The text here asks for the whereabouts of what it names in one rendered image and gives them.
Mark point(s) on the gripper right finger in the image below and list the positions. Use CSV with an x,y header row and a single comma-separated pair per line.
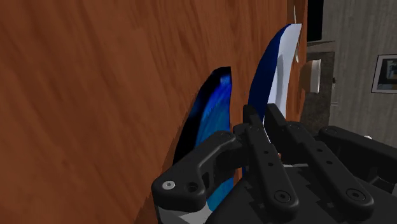
x,y
322,161

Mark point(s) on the glossy blue bowl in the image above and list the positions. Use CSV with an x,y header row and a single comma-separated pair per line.
x,y
214,108

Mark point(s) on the blue and white bowl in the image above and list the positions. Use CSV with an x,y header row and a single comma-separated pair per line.
x,y
267,77

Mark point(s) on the brown and white cup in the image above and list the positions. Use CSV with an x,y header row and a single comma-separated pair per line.
x,y
312,76

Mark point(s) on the framed wall picture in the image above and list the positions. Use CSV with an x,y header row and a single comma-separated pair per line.
x,y
386,74

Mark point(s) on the brown wooden table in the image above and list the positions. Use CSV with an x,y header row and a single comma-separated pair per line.
x,y
93,102

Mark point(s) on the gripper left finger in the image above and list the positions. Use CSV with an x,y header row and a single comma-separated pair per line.
x,y
266,161

